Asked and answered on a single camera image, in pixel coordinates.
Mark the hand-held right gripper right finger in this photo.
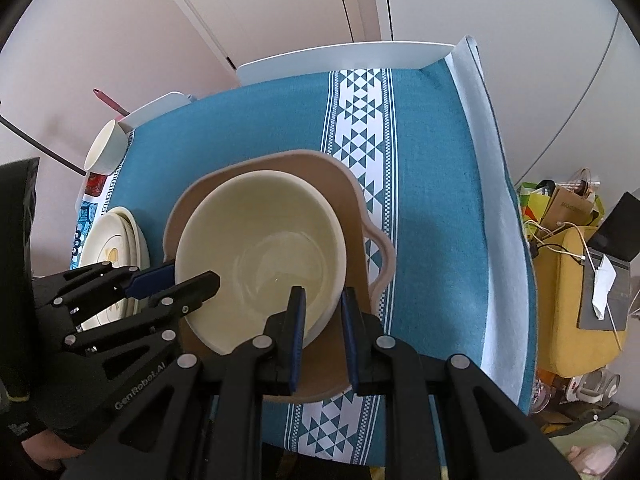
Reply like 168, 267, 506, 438
341, 286, 576, 480

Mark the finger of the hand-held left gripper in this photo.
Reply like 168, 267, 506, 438
60, 270, 222, 411
32, 260, 177, 322

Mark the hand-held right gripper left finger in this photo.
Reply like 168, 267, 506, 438
65, 285, 307, 480

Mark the white plate with duck print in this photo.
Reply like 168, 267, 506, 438
79, 212, 141, 333

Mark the cream round bowl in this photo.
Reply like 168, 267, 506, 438
175, 170, 348, 356

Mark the white round bowl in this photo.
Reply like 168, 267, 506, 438
82, 119, 132, 175

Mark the beige square bowl with handles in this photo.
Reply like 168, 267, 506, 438
164, 150, 396, 403

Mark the person's left hand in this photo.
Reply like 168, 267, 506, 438
22, 430, 88, 471

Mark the floral patterned cloth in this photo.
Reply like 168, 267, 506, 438
70, 172, 122, 271

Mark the teal tablecloth with triangle stripe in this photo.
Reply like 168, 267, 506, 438
70, 35, 538, 466

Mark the yellow stool with bags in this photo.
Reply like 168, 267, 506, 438
532, 225, 640, 378

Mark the green shopping bag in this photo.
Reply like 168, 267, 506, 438
517, 180, 557, 222

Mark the brown paper bag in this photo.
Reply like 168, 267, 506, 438
540, 167, 602, 232

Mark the green bedding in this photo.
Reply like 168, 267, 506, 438
547, 412, 632, 480

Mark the white paper tag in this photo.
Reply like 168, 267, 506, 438
592, 254, 617, 321

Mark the white panelled door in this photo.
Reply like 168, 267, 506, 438
142, 0, 358, 71

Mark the black laptop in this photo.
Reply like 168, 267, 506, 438
577, 192, 640, 333

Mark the white wardrobe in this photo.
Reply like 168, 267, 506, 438
370, 0, 640, 186

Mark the pink long-handled brush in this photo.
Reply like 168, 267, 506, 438
92, 88, 129, 117

